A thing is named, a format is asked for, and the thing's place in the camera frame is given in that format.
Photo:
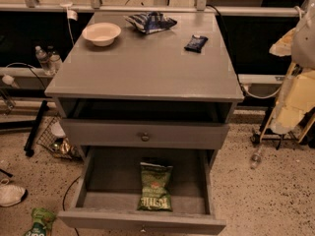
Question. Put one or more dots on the green jalapeno chip bag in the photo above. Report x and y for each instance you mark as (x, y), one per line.
(155, 195)

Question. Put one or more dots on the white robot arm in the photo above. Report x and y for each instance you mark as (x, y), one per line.
(299, 42)

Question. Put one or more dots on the grey wooden drawer cabinet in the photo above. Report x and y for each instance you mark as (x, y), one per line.
(149, 78)

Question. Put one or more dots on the closed grey upper drawer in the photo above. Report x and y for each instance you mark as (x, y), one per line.
(84, 132)

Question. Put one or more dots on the blue chip bag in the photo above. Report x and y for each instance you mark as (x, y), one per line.
(151, 22)

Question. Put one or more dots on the open grey lower drawer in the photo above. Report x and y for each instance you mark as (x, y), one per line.
(110, 188)

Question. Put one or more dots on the green snack bag on floor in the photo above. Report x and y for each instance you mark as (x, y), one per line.
(42, 222)

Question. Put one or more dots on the small dark blue snack pack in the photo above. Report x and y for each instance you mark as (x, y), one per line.
(196, 43)

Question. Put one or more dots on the white bowl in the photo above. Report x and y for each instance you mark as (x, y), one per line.
(101, 34)

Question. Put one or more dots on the water bottle on floor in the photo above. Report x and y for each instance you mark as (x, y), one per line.
(256, 157)

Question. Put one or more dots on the clear water bottle left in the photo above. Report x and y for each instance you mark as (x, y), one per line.
(44, 61)

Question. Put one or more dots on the white lamp fixture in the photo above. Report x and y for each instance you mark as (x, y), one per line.
(67, 5)

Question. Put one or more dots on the white sneaker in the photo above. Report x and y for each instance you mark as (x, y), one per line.
(11, 194)

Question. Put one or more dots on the wire basket with items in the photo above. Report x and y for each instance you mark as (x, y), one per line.
(54, 140)

